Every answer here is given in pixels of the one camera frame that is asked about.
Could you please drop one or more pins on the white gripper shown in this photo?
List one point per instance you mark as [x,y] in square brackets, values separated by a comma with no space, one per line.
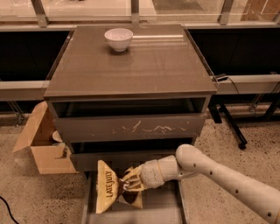
[149,174]

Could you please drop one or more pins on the brown Late July chip bag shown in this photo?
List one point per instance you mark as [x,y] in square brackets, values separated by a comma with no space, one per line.
[109,189]

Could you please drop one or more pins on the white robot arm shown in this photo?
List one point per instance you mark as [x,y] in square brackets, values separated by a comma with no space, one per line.
[188,161]

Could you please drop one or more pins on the grey middle drawer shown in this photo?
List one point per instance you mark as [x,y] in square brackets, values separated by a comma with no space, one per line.
[123,154]

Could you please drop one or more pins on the grey drawer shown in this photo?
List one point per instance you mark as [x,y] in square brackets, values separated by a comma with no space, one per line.
[107,121]
[164,205]
[123,154]

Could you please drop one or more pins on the grey bottom drawer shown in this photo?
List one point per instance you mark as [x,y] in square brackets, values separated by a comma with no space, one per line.
[164,205]

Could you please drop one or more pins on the grey top drawer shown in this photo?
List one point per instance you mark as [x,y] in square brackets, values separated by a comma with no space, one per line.
[107,121]

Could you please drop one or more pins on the grey drawer cabinet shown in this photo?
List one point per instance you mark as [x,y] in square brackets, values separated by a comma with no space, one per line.
[161,62]

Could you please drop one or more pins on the open cardboard box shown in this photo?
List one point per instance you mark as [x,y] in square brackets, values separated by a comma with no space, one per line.
[50,156]

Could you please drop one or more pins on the white cup in box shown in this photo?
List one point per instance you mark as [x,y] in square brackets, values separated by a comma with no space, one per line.
[56,136]

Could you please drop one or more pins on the black wheeled stand leg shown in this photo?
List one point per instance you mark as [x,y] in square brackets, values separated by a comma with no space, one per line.
[216,108]

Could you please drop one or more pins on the white ceramic bowl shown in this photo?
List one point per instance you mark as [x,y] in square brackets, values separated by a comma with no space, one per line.
[119,39]

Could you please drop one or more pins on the black plug with cable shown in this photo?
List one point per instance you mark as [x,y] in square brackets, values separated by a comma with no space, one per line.
[225,85]

